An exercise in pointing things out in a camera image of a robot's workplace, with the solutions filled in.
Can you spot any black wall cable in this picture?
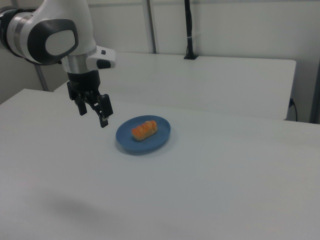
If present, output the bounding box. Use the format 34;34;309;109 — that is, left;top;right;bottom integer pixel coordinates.
289;97;299;122

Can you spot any grey metal frame post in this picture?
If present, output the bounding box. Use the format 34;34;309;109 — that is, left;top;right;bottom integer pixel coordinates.
34;63;50;92

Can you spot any blue round plate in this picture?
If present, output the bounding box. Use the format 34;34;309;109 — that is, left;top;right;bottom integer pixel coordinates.
115;114;172;156

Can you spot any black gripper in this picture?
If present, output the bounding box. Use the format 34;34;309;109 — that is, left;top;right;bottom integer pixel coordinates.
66;70;114;129

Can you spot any black camera pole with base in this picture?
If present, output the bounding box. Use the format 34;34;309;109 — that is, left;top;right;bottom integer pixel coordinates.
183;0;199;61

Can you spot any grey metal partition post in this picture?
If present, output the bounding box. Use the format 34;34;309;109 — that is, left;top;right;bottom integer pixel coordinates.
146;0;160;54

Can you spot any orange bread loaf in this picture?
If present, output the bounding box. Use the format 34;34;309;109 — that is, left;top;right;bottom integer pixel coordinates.
131;120;159;142

